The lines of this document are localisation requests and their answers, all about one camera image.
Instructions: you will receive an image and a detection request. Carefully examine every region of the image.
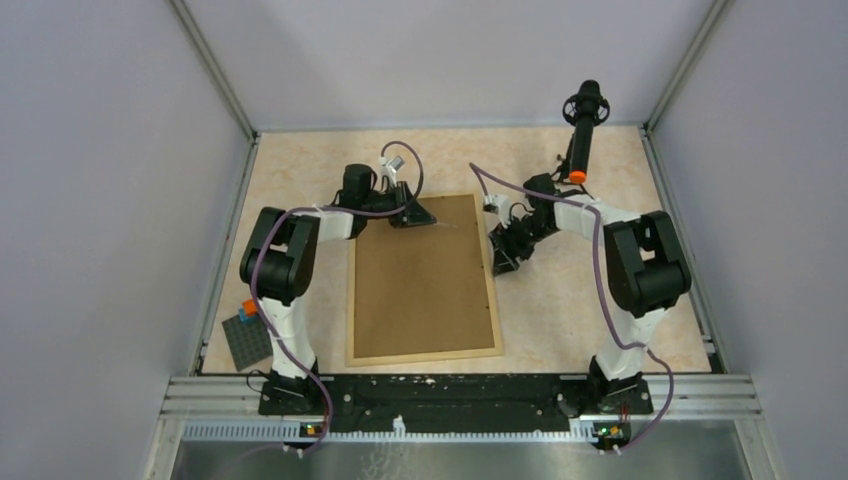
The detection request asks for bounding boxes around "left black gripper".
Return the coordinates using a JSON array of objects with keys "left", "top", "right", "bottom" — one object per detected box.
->
[{"left": 361, "top": 180, "right": 436, "bottom": 228}]

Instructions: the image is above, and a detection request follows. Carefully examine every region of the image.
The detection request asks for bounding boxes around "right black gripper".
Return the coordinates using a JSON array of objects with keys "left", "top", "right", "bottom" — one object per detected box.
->
[{"left": 488, "top": 215, "right": 556, "bottom": 277}]

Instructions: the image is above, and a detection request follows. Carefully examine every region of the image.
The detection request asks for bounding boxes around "wooden picture frame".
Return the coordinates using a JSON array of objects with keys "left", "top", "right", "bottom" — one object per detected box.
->
[{"left": 345, "top": 193, "right": 504, "bottom": 367}]

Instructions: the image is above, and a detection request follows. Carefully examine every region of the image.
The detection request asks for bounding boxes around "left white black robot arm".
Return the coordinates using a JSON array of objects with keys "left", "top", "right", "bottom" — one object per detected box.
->
[{"left": 239, "top": 158, "right": 436, "bottom": 414}]

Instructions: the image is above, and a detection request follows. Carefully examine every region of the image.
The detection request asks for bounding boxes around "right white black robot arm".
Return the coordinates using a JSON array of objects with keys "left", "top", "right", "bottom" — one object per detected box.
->
[{"left": 483, "top": 174, "right": 692, "bottom": 412}]

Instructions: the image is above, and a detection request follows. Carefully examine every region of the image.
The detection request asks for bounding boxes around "black mini tripod stand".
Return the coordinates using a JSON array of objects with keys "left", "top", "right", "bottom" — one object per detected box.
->
[{"left": 552, "top": 93, "right": 599, "bottom": 193}]

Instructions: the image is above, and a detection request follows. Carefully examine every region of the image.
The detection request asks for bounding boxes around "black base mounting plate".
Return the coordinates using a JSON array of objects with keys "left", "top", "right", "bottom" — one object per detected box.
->
[{"left": 258, "top": 373, "right": 654, "bottom": 434}]

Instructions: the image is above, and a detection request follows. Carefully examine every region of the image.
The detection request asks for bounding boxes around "black microphone orange tip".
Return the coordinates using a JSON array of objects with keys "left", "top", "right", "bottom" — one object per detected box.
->
[{"left": 562, "top": 79, "right": 610, "bottom": 184}]

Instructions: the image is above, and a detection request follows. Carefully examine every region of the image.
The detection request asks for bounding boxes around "orange curved toy block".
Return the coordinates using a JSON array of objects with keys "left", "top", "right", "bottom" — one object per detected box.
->
[{"left": 240, "top": 299, "right": 258, "bottom": 317}]

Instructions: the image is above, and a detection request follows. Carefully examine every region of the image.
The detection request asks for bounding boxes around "blue lego brick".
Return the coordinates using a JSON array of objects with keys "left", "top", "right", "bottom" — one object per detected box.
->
[{"left": 238, "top": 309, "right": 255, "bottom": 324}]

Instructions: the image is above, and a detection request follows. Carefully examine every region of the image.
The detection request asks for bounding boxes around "grey lego baseplate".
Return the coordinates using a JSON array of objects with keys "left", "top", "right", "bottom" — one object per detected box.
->
[{"left": 222, "top": 315, "right": 272, "bottom": 371}]

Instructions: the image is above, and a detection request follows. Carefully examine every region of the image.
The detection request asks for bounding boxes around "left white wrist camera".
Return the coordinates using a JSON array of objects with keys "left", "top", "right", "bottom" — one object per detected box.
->
[{"left": 379, "top": 156, "right": 405, "bottom": 190}]

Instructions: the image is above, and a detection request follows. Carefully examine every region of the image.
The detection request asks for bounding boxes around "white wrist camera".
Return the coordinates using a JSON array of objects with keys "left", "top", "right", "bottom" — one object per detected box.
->
[
  {"left": 379, "top": 156, "right": 405, "bottom": 190},
  {"left": 483, "top": 194, "right": 512, "bottom": 227}
]

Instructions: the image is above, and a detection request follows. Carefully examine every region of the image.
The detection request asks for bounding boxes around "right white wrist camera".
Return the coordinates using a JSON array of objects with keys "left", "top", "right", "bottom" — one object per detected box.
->
[{"left": 483, "top": 194, "right": 512, "bottom": 227}]

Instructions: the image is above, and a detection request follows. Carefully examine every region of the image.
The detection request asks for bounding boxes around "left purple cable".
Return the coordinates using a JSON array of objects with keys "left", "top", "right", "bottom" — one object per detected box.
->
[{"left": 247, "top": 140, "right": 425, "bottom": 460}]

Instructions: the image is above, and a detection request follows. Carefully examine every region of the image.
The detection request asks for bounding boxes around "purple cable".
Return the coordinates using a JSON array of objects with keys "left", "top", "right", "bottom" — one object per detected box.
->
[
  {"left": 247, "top": 140, "right": 425, "bottom": 460},
  {"left": 468, "top": 162, "right": 676, "bottom": 458}
]

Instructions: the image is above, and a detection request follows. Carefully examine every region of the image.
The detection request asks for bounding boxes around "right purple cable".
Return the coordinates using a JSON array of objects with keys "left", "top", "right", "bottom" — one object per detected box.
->
[{"left": 468, "top": 162, "right": 676, "bottom": 458}]

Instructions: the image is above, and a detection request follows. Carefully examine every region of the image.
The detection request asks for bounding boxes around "aluminium front rail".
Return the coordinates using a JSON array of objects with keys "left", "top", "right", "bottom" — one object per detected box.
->
[{"left": 160, "top": 374, "right": 761, "bottom": 445}]

